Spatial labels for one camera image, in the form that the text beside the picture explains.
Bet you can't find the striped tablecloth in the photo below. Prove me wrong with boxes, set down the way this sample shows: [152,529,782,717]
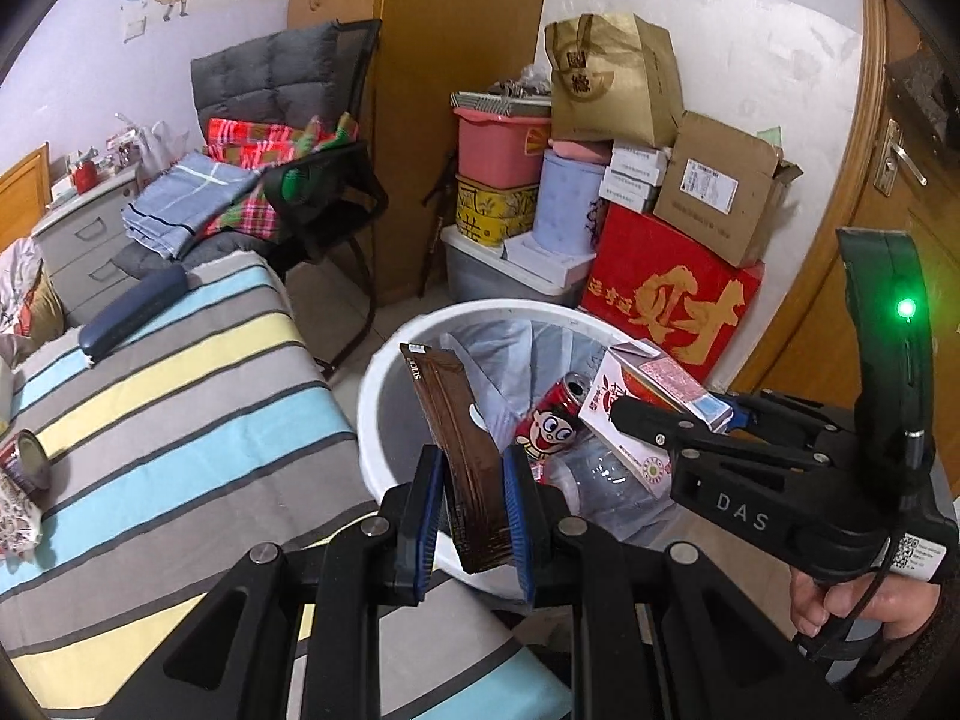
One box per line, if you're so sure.
[2,254,376,718]

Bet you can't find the gold paper gift bag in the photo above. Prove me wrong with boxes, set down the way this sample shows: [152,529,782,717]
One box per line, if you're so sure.
[544,13,685,148]

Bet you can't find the black office chair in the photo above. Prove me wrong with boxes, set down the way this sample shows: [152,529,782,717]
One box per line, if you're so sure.
[263,18,389,379]

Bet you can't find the stacked white medicine boxes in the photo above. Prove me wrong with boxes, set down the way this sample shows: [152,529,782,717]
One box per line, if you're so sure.
[599,140,672,213]

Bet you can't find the lavender cylindrical box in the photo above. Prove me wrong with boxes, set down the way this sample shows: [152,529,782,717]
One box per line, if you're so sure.
[532,149,605,257]

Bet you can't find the pink pillow bedding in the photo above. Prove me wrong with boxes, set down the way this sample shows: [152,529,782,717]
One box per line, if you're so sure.
[0,238,65,369]

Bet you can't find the grey lidded storage box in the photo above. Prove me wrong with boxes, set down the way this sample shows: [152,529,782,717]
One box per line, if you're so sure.
[441,226,587,307]

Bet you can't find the grey bedside drawer cabinet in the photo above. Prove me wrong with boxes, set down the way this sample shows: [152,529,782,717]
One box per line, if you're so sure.
[31,164,140,327]

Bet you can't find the red cartoon drink can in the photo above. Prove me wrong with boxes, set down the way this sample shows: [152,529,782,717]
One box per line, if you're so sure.
[514,372,589,481]

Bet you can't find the tall wooden wardrobe right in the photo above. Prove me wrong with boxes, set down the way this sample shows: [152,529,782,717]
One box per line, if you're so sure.
[286,0,544,304]

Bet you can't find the person's right hand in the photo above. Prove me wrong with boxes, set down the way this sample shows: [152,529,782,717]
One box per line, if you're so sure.
[787,567,944,642]

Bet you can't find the red plaid blanket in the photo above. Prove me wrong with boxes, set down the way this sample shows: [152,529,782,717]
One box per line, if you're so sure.
[199,112,359,242]

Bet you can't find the red gold gift box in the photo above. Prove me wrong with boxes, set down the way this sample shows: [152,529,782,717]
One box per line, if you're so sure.
[581,205,765,382]

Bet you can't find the red white milk carton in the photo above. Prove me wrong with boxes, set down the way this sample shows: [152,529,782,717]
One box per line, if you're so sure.
[579,340,734,497]

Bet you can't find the white trash bin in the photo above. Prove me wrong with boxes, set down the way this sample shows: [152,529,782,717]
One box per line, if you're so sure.
[356,299,628,601]

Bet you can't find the patterned paper cup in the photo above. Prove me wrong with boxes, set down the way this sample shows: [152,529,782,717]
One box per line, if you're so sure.
[0,475,43,557]

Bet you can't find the wooden door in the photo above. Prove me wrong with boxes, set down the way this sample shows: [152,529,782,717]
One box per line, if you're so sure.
[732,0,958,489]

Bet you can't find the yellow patterned tin box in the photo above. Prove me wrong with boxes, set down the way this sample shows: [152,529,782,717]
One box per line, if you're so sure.
[455,176,539,247]

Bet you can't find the brown snack wrapper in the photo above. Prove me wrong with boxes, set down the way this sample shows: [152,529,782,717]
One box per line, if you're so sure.
[400,343,511,574]

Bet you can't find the pink plastic storage bin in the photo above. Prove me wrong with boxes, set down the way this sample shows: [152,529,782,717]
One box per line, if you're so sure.
[454,107,551,188]

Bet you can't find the clear plastic bottle red label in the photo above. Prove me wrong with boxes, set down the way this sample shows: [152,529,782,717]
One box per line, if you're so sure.
[542,437,679,546]

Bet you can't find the dark blue glasses case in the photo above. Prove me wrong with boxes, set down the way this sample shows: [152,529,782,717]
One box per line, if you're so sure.
[78,265,189,366]

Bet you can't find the folded blue plaid cloth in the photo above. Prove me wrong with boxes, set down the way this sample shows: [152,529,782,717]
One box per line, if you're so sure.
[122,151,262,260]

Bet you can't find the grey quilted chair cushion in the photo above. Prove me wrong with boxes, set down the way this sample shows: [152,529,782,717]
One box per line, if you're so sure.
[190,21,345,132]

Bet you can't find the wooden bed headboard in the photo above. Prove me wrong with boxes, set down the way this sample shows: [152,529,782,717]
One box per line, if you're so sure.
[0,143,50,250]

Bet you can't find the brown cardboard box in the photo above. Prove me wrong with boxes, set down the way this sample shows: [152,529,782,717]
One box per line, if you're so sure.
[654,110,804,268]

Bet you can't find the red text drink can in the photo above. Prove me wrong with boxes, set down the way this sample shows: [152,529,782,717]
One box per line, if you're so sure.
[0,429,52,497]

